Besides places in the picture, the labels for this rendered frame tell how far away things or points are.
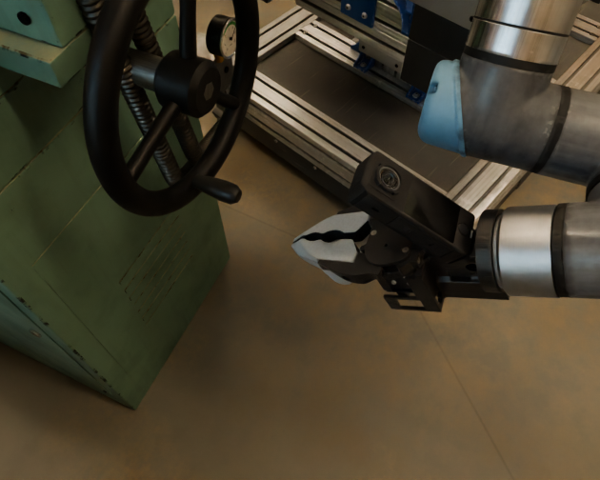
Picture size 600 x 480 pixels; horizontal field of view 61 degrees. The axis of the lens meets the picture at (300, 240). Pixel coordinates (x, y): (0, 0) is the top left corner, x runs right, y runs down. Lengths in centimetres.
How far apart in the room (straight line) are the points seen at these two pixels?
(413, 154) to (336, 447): 71
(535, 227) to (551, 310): 101
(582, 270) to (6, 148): 58
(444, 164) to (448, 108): 87
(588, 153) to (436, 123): 12
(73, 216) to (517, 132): 57
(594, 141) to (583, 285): 12
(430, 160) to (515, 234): 91
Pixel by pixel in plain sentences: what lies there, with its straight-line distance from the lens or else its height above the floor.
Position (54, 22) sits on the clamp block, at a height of 90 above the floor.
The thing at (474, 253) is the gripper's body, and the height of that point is 80.
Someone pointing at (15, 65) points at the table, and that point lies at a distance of 58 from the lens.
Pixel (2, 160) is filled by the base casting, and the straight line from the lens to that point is 66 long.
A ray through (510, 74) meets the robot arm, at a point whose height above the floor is 90.
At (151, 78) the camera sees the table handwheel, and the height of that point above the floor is 82.
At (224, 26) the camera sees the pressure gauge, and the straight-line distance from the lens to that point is 85.
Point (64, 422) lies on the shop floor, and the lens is 131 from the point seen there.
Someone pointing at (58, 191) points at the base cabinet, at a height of 64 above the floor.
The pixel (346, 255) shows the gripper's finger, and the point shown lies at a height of 75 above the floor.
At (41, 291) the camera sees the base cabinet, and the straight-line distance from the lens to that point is 79.
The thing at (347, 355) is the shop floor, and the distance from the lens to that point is 125.
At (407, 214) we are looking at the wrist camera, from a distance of 42.
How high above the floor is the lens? 117
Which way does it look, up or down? 57 degrees down
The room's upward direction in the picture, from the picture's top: straight up
